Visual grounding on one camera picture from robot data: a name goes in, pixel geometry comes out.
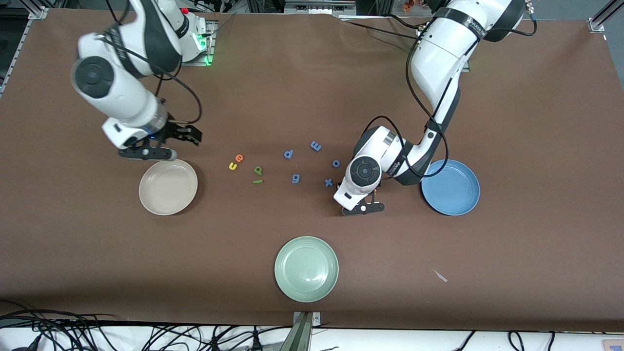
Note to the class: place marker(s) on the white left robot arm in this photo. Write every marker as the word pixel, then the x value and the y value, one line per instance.
pixel 438 58

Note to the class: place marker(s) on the blue foam letter p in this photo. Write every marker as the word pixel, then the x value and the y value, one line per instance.
pixel 288 154

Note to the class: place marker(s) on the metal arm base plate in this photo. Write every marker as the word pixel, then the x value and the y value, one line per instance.
pixel 466 68
pixel 210 48

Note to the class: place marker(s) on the pale green plate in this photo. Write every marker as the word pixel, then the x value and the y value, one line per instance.
pixel 306 269

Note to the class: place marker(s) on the aluminium frame rail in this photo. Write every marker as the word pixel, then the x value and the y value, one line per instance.
pixel 319 7

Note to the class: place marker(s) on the small white paper scrap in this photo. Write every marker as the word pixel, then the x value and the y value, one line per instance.
pixel 441 277

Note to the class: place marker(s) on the aluminium corner rail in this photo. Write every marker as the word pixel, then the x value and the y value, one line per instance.
pixel 19 44
pixel 597 22

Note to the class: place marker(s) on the grey metal table bracket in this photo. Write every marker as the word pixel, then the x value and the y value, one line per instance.
pixel 303 331

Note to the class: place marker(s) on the beige brown plate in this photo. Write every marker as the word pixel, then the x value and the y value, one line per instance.
pixel 168 187

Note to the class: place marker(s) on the brown paper table cover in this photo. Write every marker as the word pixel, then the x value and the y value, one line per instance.
pixel 312 97

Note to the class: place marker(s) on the small orange object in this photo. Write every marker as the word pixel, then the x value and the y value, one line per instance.
pixel 408 6

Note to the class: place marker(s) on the blue plate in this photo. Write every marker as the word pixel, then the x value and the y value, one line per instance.
pixel 453 192

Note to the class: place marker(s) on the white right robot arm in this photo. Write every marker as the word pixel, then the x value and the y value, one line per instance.
pixel 112 83

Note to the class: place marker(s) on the blue foam letter m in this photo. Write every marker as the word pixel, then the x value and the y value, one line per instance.
pixel 316 146

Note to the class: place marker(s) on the green foam letter p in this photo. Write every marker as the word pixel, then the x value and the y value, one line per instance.
pixel 258 170

